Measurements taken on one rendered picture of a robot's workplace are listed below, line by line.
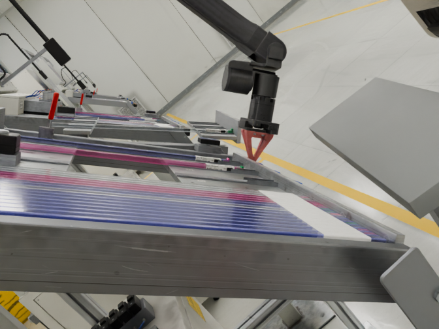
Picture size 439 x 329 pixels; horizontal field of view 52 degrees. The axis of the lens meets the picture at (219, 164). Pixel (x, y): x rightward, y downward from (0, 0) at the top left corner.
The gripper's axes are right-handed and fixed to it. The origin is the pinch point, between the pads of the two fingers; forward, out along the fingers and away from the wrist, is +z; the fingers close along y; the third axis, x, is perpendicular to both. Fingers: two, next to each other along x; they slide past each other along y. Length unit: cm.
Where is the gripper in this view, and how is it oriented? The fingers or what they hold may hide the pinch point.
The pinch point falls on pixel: (252, 158)
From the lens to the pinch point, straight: 105.8
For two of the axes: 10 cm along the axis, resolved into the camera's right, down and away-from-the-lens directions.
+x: 9.6, 1.3, 2.7
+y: 2.4, 1.6, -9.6
